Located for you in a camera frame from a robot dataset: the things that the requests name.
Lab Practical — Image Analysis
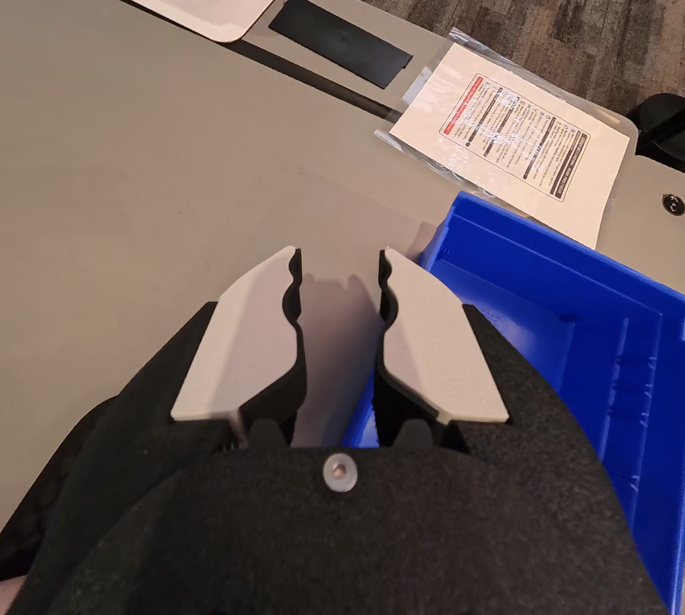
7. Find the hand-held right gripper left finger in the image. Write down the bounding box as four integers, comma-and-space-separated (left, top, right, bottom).
170, 246, 307, 447

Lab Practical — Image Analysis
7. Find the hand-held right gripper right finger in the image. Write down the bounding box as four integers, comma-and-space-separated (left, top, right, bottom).
374, 247, 510, 447

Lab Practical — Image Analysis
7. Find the blue plastic bin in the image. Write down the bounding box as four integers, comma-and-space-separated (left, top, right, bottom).
342, 191, 685, 610

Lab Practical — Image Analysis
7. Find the clear plastic bag with papers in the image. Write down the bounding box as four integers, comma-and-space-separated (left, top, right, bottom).
374, 28, 640, 251

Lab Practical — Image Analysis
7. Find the black stanchion base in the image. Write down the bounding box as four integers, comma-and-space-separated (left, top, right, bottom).
626, 93, 685, 172

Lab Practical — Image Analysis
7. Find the black desk cover flap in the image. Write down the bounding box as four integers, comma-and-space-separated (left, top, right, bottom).
268, 0, 414, 89

